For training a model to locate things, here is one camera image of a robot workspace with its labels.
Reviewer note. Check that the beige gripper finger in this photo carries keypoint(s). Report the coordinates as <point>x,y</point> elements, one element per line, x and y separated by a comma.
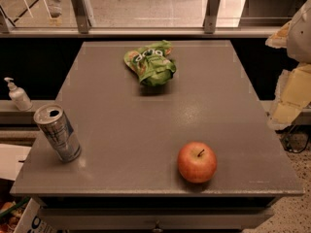
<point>279,39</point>
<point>292,95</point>

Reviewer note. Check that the green rice chip bag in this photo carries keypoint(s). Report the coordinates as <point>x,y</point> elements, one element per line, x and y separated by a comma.
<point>151,63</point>

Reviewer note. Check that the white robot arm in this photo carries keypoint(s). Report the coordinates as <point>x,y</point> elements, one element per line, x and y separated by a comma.
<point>299,37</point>

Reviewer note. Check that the silver redbull can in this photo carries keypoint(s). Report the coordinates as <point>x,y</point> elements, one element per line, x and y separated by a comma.
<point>57,128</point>

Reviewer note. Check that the red apple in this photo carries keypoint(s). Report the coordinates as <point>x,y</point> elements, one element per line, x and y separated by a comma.
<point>197,163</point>

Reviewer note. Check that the white pump dispenser bottle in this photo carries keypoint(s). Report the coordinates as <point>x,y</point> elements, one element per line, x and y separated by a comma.
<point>18,95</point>

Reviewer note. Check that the grey table drawer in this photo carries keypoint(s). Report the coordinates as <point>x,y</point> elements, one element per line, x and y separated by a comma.
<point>123,219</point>

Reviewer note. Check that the white paper sheet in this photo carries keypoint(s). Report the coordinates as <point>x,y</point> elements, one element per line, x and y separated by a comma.
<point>11,160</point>

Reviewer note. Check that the white cardboard box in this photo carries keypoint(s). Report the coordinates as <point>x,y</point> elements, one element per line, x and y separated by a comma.
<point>30,222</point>

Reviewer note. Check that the metal railing post left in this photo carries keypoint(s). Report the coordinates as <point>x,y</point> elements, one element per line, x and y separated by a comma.
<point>84,15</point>

